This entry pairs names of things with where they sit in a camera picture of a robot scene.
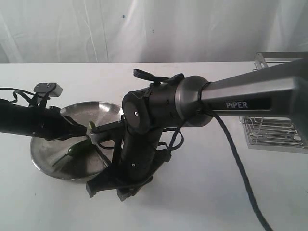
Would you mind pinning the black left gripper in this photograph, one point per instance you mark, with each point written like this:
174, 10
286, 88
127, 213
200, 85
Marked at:
48, 123

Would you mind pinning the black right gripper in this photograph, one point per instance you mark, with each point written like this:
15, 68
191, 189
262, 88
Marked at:
139, 159

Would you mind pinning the green chili pepper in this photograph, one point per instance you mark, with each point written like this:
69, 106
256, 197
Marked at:
75, 150

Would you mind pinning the green cucumber slice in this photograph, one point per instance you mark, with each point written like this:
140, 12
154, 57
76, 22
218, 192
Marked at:
91, 125

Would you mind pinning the black knife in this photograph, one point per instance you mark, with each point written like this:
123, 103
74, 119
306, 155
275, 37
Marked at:
103, 157

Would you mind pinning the steel wire utensil holder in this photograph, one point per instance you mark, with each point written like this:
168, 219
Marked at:
274, 133

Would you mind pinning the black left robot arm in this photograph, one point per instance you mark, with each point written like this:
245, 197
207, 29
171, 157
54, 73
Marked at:
9, 117

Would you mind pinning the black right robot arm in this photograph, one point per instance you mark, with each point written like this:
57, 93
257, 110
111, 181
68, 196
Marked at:
171, 103

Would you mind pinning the round steel plate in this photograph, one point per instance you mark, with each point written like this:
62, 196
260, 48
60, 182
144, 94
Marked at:
77, 158

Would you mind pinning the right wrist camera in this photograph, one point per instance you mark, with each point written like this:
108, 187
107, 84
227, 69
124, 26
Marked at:
111, 131

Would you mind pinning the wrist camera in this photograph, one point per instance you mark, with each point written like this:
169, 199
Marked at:
51, 89
111, 131

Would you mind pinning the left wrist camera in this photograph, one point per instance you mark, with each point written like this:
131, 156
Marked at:
51, 89

